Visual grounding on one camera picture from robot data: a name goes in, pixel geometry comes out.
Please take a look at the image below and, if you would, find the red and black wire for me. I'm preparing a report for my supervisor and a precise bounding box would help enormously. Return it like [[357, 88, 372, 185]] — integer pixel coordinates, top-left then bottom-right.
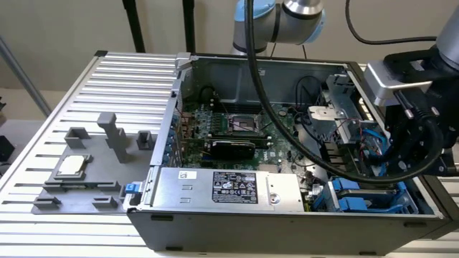
[[334, 117, 361, 127]]

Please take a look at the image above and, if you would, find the black looped wire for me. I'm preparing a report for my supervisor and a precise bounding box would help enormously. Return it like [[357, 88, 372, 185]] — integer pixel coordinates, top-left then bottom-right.
[[294, 76, 325, 108]]

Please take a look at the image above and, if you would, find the silver power supply unit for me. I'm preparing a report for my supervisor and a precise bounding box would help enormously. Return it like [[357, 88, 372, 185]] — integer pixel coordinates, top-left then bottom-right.
[[149, 168, 312, 213]]

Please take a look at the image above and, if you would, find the CPU socket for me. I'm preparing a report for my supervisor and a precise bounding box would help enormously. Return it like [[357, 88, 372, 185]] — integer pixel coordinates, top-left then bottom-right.
[[224, 114, 264, 134]]

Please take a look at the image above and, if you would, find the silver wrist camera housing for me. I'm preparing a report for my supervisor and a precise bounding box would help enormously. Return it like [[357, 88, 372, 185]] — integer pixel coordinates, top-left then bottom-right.
[[364, 60, 434, 107]]

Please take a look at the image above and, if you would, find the blue disk caddy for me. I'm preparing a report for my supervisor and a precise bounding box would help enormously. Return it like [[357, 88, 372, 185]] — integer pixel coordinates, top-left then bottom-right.
[[338, 196, 418, 214]]

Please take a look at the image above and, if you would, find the grey parts rack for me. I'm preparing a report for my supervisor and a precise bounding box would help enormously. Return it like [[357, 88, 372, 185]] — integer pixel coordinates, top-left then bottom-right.
[[30, 112, 158, 216]]

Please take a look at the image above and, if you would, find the black stand pole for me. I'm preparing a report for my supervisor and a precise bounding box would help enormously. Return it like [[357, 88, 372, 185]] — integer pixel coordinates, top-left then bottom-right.
[[121, 0, 146, 53], [181, 0, 197, 53]]

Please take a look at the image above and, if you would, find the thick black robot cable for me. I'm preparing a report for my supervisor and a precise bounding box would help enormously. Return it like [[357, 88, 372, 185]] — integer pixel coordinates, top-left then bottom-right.
[[244, 0, 446, 185]]

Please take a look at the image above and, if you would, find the black graphics card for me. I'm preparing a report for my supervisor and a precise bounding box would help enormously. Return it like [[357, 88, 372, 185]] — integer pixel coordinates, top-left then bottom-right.
[[204, 138, 257, 162]]

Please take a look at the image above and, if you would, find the silver slanted pole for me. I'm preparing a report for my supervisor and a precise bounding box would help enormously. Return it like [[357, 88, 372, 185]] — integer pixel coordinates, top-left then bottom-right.
[[0, 34, 51, 118]]

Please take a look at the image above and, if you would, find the black RAM slot bank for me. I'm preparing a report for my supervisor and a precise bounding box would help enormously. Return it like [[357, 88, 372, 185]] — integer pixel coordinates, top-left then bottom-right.
[[205, 132, 270, 142], [218, 101, 264, 113]]

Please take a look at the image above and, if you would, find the silver CPU chip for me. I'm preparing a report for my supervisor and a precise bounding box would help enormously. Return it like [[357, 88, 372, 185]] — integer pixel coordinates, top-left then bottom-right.
[[58, 155, 87, 175]]

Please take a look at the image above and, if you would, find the hard disk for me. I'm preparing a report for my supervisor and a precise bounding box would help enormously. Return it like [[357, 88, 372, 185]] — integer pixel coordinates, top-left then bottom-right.
[[329, 177, 408, 198]]

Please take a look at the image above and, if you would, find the black open PC case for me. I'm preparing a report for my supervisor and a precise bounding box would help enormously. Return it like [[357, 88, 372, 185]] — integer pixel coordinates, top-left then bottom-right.
[[125, 52, 452, 253]]

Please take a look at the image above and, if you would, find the green motherboard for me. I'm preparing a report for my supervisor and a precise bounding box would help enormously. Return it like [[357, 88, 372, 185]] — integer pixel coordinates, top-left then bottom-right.
[[178, 103, 322, 173]]

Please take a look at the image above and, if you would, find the blue wire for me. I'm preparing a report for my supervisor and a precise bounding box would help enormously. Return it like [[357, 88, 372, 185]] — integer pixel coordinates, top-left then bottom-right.
[[361, 128, 393, 164]]

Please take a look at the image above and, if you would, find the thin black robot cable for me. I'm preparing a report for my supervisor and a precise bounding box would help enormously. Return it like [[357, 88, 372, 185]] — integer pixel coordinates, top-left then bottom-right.
[[345, 0, 438, 46]]

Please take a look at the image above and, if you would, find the metal disk bay cage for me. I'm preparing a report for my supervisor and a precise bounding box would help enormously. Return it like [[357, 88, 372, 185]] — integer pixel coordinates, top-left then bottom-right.
[[308, 74, 389, 151]]

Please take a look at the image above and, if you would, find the black box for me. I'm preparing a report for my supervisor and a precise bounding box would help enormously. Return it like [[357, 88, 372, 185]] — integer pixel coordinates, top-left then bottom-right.
[[0, 135, 15, 162]]

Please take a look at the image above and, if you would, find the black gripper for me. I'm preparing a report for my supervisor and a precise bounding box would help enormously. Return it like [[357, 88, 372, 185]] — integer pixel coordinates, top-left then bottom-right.
[[378, 72, 459, 178]]

